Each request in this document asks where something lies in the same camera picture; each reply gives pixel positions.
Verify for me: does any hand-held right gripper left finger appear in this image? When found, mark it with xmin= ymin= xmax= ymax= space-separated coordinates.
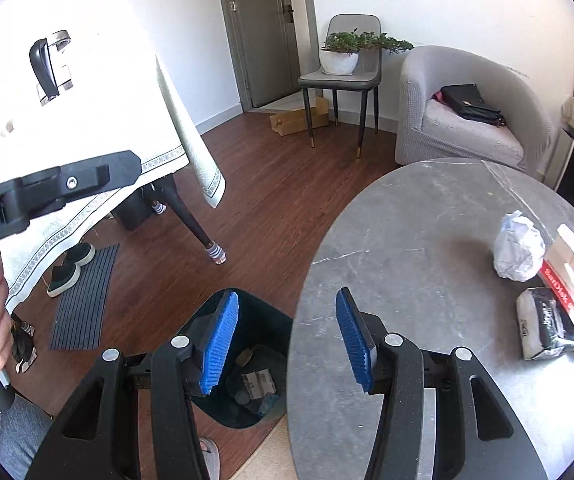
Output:
xmin=26 ymin=290 xmax=240 ymax=480

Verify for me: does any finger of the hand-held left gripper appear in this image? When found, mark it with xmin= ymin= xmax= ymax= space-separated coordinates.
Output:
xmin=17 ymin=150 xmax=142 ymax=223

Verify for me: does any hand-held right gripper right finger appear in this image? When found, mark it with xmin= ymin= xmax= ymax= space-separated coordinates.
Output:
xmin=335 ymin=287 xmax=550 ymax=480

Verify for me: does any dark trash bin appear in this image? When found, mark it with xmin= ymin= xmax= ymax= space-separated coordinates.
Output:
xmin=174 ymin=287 xmax=295 ymax=429

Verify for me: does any small white paper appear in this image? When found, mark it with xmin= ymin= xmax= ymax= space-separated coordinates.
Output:
xmin=493 ymin=210 xmax=546 ymax=282

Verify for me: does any black storage box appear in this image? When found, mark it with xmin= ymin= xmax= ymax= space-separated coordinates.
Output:
xmin=112 ymin=185 xmax=155 ymax=231

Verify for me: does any dark sneaker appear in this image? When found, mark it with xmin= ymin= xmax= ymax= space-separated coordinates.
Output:
xmin=64 ymin=242 xmax=96 ymax=267
xmin=47 ymin=261 xmax=82 ymax=298

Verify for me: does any pale green tablecloth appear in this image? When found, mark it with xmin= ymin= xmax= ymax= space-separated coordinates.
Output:
xmin=0 ymin=25 xmax=226 ymax=316

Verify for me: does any dark table leg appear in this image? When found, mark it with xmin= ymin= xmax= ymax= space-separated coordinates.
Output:
xmin=159 ymin=175 xmax=218 ymax=251

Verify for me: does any beige rug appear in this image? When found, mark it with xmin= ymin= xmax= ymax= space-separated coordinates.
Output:
xmin=214 ymin=412 xmax=300 ymax=480

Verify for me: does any grey slipper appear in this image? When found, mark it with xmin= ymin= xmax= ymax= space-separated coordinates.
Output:
xmin=198 ymin=436 xmax=228 ymax=480

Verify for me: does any black steel kettle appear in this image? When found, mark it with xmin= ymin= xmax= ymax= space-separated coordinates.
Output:
xmin=29 ymin=30 xmax=75 ymax=107

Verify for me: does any black white snack packet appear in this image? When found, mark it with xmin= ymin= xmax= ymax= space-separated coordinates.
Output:
xmin=517 ymin=287 xmax=574 ymax=361

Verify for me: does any flat brown cardboard box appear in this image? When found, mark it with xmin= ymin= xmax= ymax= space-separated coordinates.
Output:
xmin=269 ymin=97 xmax=328 ymax=137

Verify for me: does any grey door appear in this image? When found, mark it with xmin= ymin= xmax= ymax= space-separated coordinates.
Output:
xmin=222 ymin=0 xmax=300 ymax=108

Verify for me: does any person's grey trouser leg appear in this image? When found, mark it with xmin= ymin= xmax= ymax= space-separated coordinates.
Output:
xmin=0 ymin=395 xmax=55 ymax=480

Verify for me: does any red white cardboard box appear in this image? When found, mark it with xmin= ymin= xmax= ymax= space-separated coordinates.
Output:
xmin=539 ymin=223 xmax=574 ymax=313

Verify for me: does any grey armchair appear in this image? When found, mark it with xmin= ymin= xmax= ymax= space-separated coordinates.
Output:
xmin=396 ymin=45 xmax=558 ymax=176

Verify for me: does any grey chair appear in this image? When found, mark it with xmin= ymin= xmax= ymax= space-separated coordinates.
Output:
xmin=298 ymin=14 xmax=382 ymax=158

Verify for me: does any black bag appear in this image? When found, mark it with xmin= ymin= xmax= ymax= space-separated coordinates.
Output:
xmin=439 ymin=83 xmax=506 ymax=127

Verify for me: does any potted bonsai plant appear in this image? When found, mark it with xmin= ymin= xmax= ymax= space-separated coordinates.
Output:
xmin=319 ymin=31 xmax=414 ymax=76

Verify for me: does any white desk frame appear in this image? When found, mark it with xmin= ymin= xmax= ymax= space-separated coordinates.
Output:
xmin=544 ymin=127 xmax=574 ymax=191

